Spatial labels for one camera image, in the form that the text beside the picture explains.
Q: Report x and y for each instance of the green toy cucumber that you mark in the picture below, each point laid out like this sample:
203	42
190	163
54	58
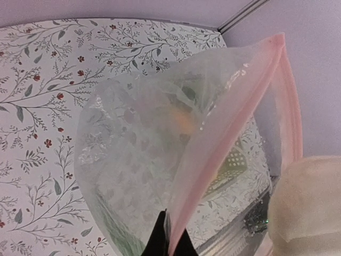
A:
119	237

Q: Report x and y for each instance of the orange yellow toy mango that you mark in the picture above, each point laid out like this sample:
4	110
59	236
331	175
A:
184	120

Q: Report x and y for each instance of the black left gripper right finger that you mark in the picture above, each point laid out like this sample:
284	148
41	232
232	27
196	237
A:
185	246

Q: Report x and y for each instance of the floral patterned table mat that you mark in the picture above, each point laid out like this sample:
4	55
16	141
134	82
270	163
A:
48	71

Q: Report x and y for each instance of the beige perforated plastic basket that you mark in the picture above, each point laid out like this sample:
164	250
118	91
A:
234	165

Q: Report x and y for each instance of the green white toy bok choy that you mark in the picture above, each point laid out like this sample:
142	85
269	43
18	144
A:
306	200

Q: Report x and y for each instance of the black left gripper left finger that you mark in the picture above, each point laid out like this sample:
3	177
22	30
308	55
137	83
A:
157	245

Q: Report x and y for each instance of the front aluminium rail frame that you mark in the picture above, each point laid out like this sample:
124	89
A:
244	234

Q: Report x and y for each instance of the right aluminium frame post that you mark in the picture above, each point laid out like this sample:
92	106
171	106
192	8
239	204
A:
241	14

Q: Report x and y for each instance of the clear pink zip top bag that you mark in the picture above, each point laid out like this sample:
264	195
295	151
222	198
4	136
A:
129	150

